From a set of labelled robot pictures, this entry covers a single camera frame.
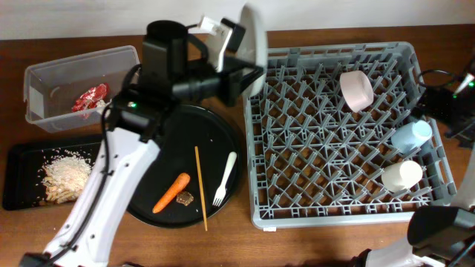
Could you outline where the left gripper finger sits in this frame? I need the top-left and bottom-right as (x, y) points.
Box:
(226, 56), (260, 72)
(240, 68), (264, 93)

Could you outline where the grey plate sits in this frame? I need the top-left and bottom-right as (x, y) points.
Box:
(237, 4), (268, 97)

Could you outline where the blue plastic cup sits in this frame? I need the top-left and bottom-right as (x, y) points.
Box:
(390, 120), (433, 154)

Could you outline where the small white cup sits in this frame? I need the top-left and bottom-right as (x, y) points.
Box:
(381, 160), (423, 192)

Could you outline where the wooden chopstick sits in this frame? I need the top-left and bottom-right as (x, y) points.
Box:
(194, 146), (208, 231)

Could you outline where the white saucer plate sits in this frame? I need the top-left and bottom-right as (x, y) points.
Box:
(339, 70), (374, 113)

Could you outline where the white plastic fork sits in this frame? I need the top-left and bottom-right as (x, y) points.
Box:
(212, 151), (237, 207)

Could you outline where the orange carrot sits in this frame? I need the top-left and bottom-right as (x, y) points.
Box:
(152, 173), (191, 214)

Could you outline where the brown food scrap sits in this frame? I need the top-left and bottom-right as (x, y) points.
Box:
(176, 191), (194, 206)

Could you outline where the white tissue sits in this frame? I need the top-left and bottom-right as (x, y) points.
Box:
(96, 100), (110, 108)

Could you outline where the red snack wrapper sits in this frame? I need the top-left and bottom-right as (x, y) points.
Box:
(71, 83), (110, 112)

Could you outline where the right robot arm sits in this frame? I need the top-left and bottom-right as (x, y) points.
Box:
(350, 86), (474, 267)

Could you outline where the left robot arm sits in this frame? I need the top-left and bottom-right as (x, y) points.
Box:
(20, 18), (268, 266)

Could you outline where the grey dishwasher rack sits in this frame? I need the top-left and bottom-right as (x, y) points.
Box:
(243, 42), (456, 229)

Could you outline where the clear plastic waste bin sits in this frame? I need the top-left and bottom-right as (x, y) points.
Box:
(23, 45), (140, 133)

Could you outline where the round black serving tray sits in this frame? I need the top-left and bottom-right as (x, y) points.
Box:
(128, 105), (243, 228)

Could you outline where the white rice pile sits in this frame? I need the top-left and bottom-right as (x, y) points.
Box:
(42, 154), (92, 194)

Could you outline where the black rectangular tray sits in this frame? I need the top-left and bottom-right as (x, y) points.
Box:
(2, 134), (102, 211)

